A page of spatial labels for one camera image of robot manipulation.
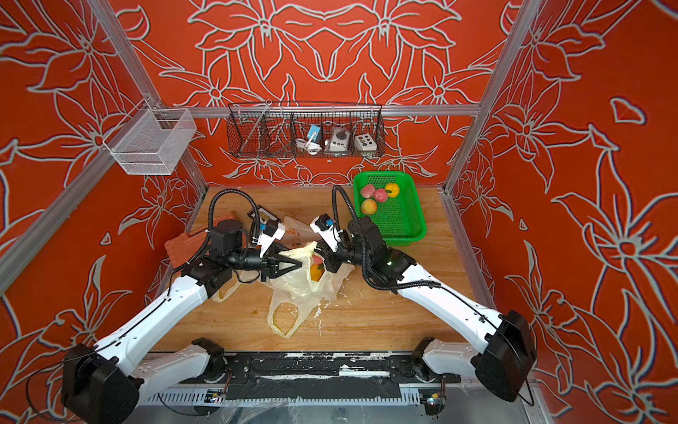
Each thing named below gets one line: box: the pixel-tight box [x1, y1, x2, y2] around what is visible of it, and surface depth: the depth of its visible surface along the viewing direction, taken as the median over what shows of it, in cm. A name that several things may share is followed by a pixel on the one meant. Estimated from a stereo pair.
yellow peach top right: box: [384, 182, 400, 198], surface depth 115 cm
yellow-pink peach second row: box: [361, 197, 377, 215], surface depth 109 cm
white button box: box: [354, 133, 378, 152], surface depth 97 cm
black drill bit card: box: [246, 204, 281, 232], surface depth 112 cm
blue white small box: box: [307, 123, 324, 144], surface depth 85 cm
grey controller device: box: [328, 126, 351, 152], surface depth 93 cm
